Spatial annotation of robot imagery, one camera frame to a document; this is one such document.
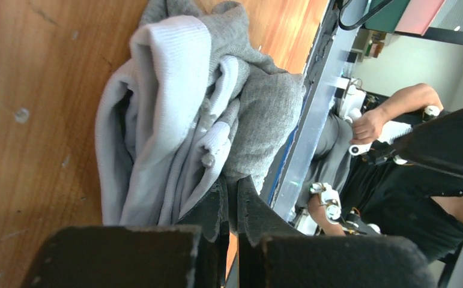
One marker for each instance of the grey underwear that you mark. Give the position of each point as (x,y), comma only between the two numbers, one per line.
(194,101)

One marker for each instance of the white teleoperation handle device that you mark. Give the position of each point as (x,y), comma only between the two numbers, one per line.
(340,141)

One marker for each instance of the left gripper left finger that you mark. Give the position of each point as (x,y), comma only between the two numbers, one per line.
(209,255)

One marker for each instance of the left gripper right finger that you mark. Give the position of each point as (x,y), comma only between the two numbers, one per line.
(256,222)

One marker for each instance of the seated person operator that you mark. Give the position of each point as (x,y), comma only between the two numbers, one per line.
(422,205)

